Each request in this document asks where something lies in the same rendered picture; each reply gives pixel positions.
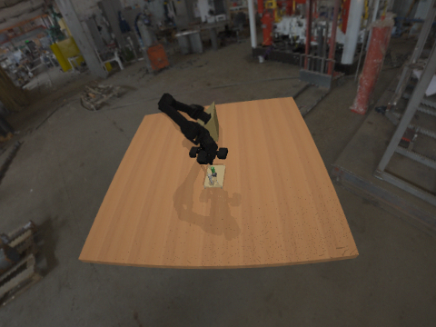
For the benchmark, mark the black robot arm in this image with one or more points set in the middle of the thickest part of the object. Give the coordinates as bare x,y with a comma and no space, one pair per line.
190,129

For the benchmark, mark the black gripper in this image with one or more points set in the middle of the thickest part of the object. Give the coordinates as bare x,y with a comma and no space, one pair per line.
221,154

